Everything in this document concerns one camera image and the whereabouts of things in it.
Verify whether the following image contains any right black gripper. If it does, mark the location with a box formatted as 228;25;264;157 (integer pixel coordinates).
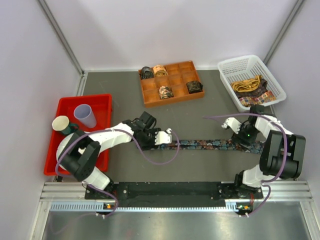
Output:
232;122;262;150

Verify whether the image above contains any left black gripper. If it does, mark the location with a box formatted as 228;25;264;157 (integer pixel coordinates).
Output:
139;128;161;151

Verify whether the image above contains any dark floral necktie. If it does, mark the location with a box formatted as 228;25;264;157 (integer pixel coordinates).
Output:
136;138;266;155

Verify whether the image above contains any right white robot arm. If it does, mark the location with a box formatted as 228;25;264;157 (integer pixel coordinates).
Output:
223;105;306;198

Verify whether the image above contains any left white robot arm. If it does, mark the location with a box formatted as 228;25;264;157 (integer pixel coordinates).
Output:
55;111;172;199

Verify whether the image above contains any cream floral folded tie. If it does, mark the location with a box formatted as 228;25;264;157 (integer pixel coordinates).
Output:
239;91;276;107

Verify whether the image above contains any dark maroon folded tie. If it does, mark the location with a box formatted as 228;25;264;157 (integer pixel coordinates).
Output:
235;79;268;99

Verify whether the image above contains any gold folded tie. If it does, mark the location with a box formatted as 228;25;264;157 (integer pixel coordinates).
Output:
230;75;262;93

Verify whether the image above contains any floral black rolled tie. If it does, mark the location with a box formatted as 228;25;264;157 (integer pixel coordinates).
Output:
158;85;174;100

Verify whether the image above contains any red plastic bin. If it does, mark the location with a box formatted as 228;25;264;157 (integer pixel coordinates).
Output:
43;93;112;176

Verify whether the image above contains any white plastic basket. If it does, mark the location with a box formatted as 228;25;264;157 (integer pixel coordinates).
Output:
217;54;287;113

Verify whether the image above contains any lilac plastic cup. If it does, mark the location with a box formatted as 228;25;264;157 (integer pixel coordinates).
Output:
73;104;97;128

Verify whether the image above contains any peach rolled tie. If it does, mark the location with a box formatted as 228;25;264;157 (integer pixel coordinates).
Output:
153;64;168;77

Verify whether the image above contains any dark brown rolled tie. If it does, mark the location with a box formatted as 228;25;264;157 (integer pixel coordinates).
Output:
186;80;203;94

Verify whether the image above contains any orange compartment tray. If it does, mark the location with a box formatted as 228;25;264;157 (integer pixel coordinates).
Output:
138;60;205;108

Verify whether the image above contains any dark green mug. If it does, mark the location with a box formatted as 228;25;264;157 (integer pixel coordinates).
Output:
59;122;79;136

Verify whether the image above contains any white paper plate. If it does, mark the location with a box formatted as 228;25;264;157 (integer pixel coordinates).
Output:
55;131;106;176

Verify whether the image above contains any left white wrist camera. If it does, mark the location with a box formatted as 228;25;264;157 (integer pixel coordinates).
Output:
154;128;172;146

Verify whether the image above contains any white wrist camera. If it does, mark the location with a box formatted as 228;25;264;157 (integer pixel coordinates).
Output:
154;128;172;146
221;117;242;134

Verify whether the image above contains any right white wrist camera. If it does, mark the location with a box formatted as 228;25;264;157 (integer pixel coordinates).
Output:
221;117;242;134

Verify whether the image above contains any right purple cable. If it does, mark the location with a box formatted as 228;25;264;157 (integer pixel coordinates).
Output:
202;112;288;217

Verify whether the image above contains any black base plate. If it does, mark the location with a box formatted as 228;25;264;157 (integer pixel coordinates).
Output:
84;181;264;208

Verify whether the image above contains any aluminium frame rail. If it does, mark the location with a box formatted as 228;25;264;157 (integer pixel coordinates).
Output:
30;181;320;240

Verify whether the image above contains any slotted cable duct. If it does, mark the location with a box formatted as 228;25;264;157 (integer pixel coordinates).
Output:
49;201;253;213

